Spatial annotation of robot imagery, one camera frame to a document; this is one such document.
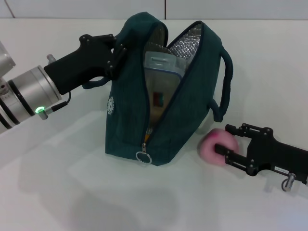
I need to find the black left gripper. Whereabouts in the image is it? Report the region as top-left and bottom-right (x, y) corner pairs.
(43, 34), (128, 95)

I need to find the clear food container blue rim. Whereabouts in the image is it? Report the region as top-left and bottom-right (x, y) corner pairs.
(143, 49), (187, 121)

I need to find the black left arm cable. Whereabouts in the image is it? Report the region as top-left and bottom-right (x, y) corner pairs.
(45, 90), (73, 113)

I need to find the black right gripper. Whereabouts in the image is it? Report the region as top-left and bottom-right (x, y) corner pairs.
(215, 122), (308, 186)

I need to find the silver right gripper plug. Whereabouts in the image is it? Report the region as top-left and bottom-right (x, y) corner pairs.
(281, 172), (297, 193)

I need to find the dark teal insulated lunch bag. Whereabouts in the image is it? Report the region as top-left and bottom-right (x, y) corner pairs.
(81, 13), (233, 167)

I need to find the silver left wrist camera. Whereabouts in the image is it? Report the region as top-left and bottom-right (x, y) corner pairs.
(0, 40), (16, 78)

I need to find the pink peach toy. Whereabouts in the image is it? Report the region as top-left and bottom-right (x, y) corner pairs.
(197, 128), (239, 166)

